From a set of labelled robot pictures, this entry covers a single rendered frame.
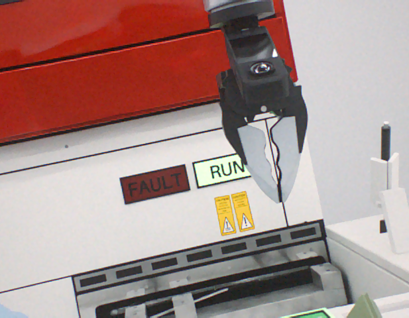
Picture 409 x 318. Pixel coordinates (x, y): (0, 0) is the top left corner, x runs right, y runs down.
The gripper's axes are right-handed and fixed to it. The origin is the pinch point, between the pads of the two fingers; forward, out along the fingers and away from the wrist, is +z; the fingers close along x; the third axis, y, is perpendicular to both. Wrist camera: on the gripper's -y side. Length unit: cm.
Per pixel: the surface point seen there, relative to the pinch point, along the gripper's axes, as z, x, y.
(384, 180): 4.2, -17.9, 24.8
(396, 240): 12.2, -17.4, 23.4
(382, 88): -5, -74, 207
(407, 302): 14.8, -11.4, 2.2
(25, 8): -32, 27, 53
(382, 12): -31, -79, 207
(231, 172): 1, -1, 58
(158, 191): 2, 12, 58
